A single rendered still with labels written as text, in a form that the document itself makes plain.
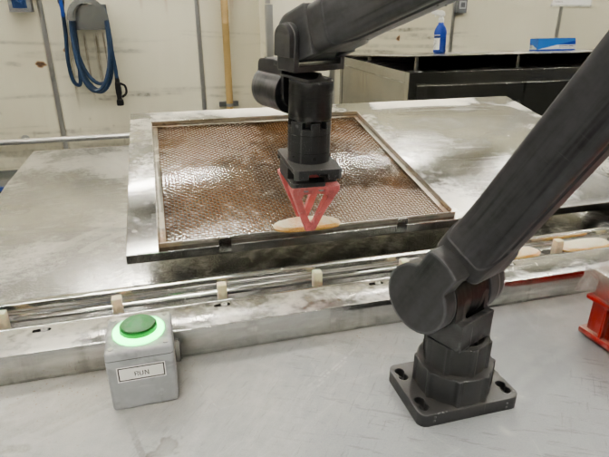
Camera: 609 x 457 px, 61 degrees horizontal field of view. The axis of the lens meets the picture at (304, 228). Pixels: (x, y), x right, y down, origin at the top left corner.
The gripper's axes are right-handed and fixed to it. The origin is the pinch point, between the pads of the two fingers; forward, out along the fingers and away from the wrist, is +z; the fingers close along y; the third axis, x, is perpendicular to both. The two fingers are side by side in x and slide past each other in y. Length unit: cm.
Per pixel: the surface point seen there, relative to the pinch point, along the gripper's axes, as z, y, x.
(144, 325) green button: 3.7, 15.6, -22.6
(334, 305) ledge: 7.9, 10.6, 1.2
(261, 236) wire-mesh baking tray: 5.8, -7.4, -5.1
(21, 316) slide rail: 10.3, 0.3, -38.9
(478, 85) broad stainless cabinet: 13, -162, 134
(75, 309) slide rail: 10.2, 0.5, -32.2
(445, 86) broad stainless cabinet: 13, -162, 116
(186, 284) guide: 9.0, -0.9, -17.4
